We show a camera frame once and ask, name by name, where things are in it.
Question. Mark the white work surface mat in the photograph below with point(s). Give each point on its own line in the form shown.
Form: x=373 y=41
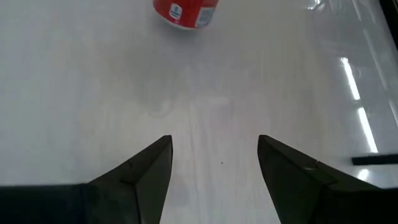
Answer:
x=124 y=93

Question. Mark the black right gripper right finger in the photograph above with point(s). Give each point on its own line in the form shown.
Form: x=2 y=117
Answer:
x=298 y=193

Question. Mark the black flat bar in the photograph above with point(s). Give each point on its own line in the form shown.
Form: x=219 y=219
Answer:
x=373 y=160

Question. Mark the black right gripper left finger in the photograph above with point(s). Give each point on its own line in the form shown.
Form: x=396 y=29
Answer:
x=143 y=186

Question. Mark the red soda can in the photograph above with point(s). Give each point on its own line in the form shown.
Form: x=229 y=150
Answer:
x=186 y=12

